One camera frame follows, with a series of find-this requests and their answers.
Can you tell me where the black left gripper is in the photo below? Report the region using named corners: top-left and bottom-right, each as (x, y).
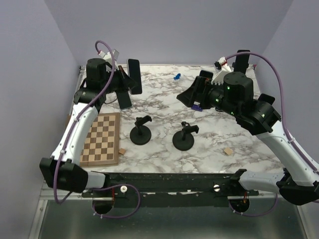
top-left (102, 65), bottom-right (138, 95)

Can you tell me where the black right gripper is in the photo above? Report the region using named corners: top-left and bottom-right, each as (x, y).
top-left (176, 75), bottom-right (240, 118)

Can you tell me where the black smartphone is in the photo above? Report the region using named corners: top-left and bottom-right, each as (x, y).
top-left (232, 54), bottom-right (250, 74)
top-left (258, 94), bottom-right (275, 105)
top-left (127, 59), bottom-right (143, 95)

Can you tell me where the teal smartphone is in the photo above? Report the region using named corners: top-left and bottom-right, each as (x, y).
top-left (117, 91), bottom-right (132, 110)

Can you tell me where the black round-base phone stand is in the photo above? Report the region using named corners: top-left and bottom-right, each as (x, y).
top-left (130, 115), bottom-right (152, 145)

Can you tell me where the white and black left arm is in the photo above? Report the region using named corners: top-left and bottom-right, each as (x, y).
top-left (39, 58), bottom-right (136, 197)

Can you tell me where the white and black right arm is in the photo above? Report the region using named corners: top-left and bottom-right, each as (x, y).
top-left (176, 72), bottom-right (319, 205)

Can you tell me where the blue-edged smartphone on folding stand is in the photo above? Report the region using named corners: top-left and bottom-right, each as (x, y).
top-left (199, 70), bottom-right (213, 79)

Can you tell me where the black smartphone on tall stand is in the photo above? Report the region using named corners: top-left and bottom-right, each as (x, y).
top-left (232, 54), bottom-right (250, 74)

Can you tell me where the black smartphone on silver stand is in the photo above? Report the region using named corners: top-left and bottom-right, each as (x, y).
top-left (258, 94), bottom-right (275, 105)

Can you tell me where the purple rectangular plate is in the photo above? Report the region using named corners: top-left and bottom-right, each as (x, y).
top-left (191, 102), bottom-right (203, 112)

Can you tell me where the blue plastic piece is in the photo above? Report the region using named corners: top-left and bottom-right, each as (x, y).
top-left (173, 73), bottom-right (181, 80)

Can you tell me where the small wooden block right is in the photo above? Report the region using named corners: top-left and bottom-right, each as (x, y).
top-left (224, 147), bottom-right (233, 155)

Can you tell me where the small wooden block near chessboard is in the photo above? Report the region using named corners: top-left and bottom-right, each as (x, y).
top-left (119, 148), bottom-right (126, 155)

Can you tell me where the wooden chessboard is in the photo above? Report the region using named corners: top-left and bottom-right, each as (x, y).
top-left (79, 113), bottom-right (120, 167)

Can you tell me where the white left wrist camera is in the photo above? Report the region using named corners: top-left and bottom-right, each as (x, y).
top-left (98, 49), bottom-right (119, 69)

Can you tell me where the black mounting rail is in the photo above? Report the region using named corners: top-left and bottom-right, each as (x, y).
top-left (82, 171), bottom-right (292, 209)

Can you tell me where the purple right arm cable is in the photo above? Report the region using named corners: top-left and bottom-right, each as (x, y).
top-left (223, 52), bottom-right (319, 217)

